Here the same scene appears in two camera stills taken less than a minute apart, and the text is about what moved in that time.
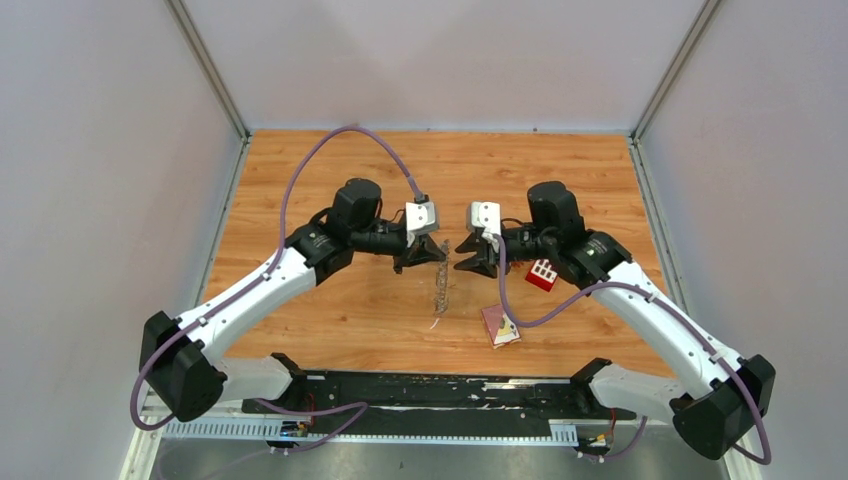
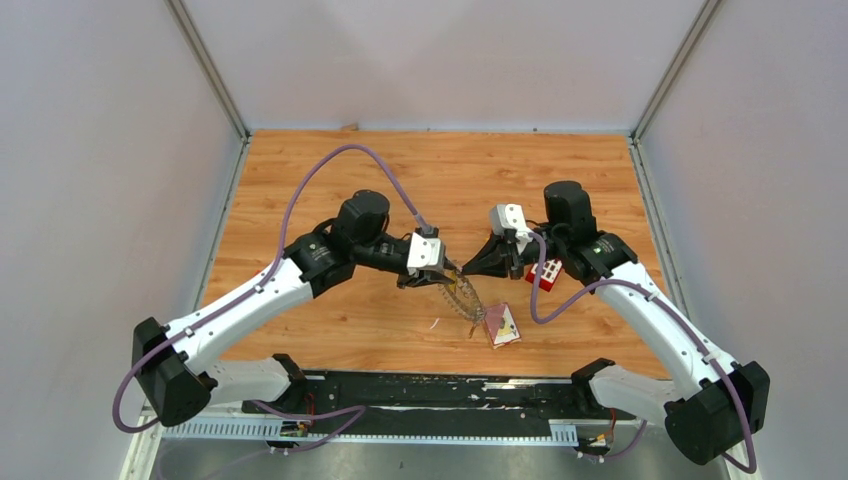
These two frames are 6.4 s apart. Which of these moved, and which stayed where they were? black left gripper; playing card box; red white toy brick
Moved: black left gripper
Stayed: playing card box; red white toy brick
